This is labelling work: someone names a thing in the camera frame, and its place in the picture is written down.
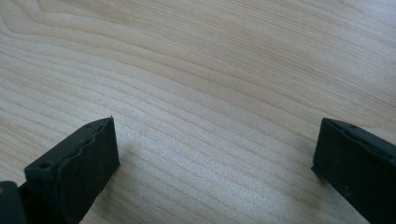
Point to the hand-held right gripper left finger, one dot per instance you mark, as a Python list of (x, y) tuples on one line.
[(77, 168)]

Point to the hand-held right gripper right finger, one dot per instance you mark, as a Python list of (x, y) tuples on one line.
[(355, 168)]

